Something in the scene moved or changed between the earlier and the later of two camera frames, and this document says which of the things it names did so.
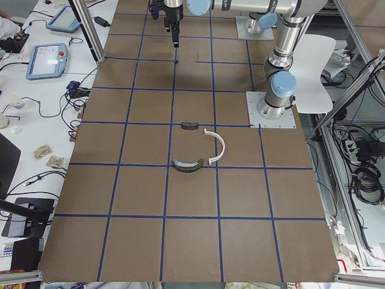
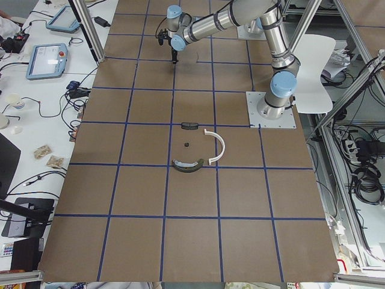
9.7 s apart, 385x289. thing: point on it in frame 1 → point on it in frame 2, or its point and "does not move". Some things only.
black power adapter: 101,21 does not move
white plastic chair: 307,73 does not move
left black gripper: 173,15 → 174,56
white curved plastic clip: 222,152 does not move
